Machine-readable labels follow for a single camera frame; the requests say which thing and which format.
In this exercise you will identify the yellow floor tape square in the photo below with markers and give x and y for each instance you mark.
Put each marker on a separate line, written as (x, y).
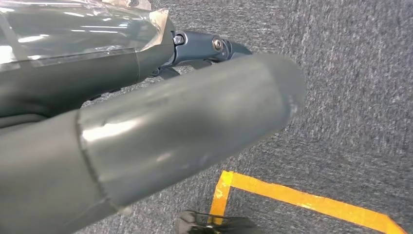
(290, 196)

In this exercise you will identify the black robot foot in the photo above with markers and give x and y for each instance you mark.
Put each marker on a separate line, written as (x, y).
(232, 226)

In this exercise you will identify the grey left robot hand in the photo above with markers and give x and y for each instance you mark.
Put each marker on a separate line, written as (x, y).
(161, 129)

